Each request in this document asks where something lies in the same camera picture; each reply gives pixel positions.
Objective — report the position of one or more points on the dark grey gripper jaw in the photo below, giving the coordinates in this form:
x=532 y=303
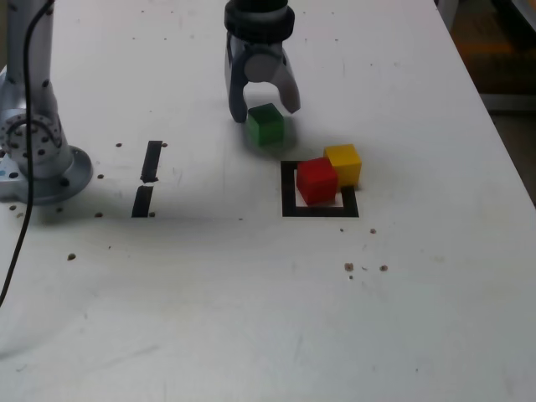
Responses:
x=236 y=92

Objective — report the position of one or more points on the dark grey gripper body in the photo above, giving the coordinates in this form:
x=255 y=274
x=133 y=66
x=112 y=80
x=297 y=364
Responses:
x=257 y=47

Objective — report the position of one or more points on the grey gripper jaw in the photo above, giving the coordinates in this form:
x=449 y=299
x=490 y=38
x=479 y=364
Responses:
x=285 y=84

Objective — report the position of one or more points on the green cube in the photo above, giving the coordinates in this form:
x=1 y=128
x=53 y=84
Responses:
x=266 y=125

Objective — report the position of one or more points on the yellow cube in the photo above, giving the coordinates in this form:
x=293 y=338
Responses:
x=345 y=163

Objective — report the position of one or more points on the red cube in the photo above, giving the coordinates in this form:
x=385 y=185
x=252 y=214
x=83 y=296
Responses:
x=318 y=184

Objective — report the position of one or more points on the black tape square outline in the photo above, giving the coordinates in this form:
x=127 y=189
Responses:
x=318 y=212

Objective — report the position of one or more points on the black tape strip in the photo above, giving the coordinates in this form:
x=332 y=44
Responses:
x=141 y=201

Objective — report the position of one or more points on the grey metal beam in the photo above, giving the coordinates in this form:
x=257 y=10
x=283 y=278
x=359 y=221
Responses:
x=511 y=101

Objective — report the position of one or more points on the grey metal post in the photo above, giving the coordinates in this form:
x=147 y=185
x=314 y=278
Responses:
x=446 y=8

